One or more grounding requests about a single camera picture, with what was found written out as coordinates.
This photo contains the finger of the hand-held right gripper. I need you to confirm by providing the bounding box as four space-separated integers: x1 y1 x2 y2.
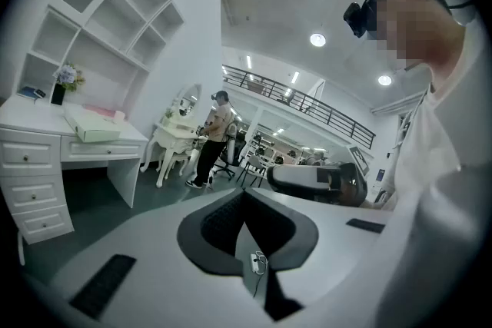
267 164 318 201

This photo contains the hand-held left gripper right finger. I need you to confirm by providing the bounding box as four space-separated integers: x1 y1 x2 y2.
244 187 394 328

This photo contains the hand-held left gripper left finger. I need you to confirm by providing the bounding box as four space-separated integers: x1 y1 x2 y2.
42 187 285 328

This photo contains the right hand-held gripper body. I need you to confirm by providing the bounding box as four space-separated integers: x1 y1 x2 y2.
317 144 372 208

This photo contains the light green folder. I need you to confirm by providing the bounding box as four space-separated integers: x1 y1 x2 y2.
63 105 122 144

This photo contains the white shelf cabinet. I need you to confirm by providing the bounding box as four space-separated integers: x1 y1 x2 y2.
13 0 185 103

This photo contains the white desk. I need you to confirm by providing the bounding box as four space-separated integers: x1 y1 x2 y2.
0 94 151 245

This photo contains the black office chair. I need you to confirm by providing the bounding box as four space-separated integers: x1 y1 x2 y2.
213 134 247 181

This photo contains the white power strip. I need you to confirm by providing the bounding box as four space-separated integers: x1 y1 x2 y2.
249 252 268 276

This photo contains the black balcony railing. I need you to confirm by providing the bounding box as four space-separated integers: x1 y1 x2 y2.
221 64 377 150

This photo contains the white vanity stool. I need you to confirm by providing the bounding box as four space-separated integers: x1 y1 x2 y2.
155 147 193 187

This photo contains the white vanity table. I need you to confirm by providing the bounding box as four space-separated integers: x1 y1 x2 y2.
140 118 201 189

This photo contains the person's head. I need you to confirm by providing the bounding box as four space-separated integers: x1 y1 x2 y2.
374 0 477 74

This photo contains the pink notebook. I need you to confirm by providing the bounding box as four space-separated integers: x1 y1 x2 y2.
84 103 126 120

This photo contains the black vase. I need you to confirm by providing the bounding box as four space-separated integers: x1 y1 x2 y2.
50 83 65 107

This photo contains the blue flower bouquet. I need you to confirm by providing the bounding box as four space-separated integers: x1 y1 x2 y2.
53 63 80 92

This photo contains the black head-worn camera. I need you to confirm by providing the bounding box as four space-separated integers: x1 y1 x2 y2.
343 0 376 38

